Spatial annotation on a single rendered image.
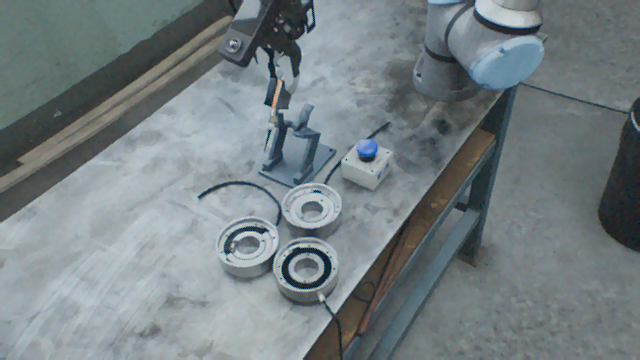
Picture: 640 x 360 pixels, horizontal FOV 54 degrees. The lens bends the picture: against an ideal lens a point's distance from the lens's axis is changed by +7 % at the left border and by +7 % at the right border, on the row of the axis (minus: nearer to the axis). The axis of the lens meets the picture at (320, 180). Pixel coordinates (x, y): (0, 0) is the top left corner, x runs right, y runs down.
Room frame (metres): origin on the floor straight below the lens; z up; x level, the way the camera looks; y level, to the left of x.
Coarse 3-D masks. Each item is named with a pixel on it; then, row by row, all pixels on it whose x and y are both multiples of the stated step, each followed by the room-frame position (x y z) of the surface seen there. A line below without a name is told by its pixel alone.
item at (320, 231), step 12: (300, 192) 0.73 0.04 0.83; (312, 192) 0.73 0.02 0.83; (324, 192) 0.72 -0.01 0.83; (336, 192) 0.71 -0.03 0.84; (288, 204) 0.70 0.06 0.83; (300, 204) 0.70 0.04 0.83; (312, 204) 0.71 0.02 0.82; (324, 204) 0.69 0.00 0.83; (336, 204) 0.69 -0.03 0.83; (288, 216) 0.67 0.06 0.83; (300, 216) 0.67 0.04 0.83; (324, 216) 0.67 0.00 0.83; (336, 216) 0.66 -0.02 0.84; (300, 228) 0.64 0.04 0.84; (312, 228) 0.63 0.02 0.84; (324, 228) 0.64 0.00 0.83
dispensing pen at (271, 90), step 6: (270, 78) 0.82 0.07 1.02; (276, 78) 0.82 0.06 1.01; (282, 78) 0.82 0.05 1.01; (270, 84) 0.81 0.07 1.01; (276, 84) 0.81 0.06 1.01; (270, 90) 0.81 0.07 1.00; (276, 90) 0.80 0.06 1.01; (270, 96) 0.80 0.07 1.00; (264, 102) 0.80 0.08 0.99; (270, 102) 0.79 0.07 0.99; (276, 114) 0.79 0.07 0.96; (270, 120) 0.79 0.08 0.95; (276, 120) 0.79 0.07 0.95; (270, 126) 0.78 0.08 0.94; (270, 132) 0.78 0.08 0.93
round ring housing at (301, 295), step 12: (300, 240) 0.61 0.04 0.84; (312, 240) 0.61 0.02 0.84; (288, 252) 0.60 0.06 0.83; (324, 252) 0.59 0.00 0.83; (276, 264) 0.57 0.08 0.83; (300, 264) 0.58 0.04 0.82; (312, 264) 0.58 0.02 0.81; (336, 264) 0.56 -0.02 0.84; (276, 276) 0.54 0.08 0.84; (336, 276) 0.54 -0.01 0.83; (288, 288) 0.52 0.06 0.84; (312, 288) 0.52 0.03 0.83; (324, 288) 0.52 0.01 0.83; (300, 300) 0.51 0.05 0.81; (312, 300) 0.51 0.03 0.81
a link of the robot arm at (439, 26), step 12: (432, 0) 1.04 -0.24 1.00; (444, 0) 1.01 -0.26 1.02; (456, 0) 1.00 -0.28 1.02; (468, 0) 1.00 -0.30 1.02; (432, 12) 1.04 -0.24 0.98; (444, 12) 1.01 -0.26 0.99; (456, 12) 0.99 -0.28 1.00; (432, 24) 1.03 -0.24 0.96; (444, 24) 0.99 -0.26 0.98; (432, 36) 1.03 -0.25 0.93; (444, 36) 0.98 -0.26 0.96; (432, 48) 1.02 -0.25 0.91; (444, 48) 1.01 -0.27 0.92
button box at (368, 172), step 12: (348, 156) 0.80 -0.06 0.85; (360, 156) 0.79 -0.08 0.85; (372, 156) 0.79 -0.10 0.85; (384, 156) 0.79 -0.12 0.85; (348, 168) 0.78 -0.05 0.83; (360, 168) 0.76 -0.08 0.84; (372, 168) 0.76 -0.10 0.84; (384, 168) 0.77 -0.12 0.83; (360, 180) 0.76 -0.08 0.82; (372, 180) 0.74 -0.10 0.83
